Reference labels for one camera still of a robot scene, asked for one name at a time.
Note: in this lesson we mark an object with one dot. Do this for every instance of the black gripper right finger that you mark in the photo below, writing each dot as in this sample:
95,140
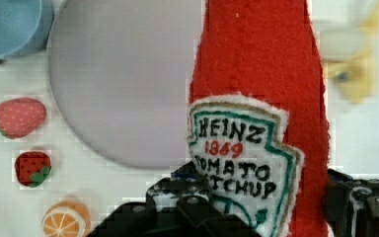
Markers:
352,208

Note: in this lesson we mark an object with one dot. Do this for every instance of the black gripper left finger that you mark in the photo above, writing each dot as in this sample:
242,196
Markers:
177,206

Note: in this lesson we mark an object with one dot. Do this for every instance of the red felt ketchup bottle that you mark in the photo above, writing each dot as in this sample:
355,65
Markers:
258,130

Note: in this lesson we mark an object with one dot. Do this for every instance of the lilac round plate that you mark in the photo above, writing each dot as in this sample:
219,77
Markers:
119,72

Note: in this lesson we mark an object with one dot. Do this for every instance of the felt orange slice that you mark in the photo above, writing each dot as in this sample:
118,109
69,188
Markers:
68,218

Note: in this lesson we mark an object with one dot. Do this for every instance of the yellow felt banana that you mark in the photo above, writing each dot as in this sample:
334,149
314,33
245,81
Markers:
347,52

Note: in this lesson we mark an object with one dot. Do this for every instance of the red felt strawberry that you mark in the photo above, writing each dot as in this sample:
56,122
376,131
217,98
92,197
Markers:
32,168

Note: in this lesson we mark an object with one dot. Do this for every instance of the pink felt strawberry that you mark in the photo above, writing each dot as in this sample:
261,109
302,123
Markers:
20,117

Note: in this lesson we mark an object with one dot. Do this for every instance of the blue cup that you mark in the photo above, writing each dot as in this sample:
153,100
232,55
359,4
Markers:
24,26

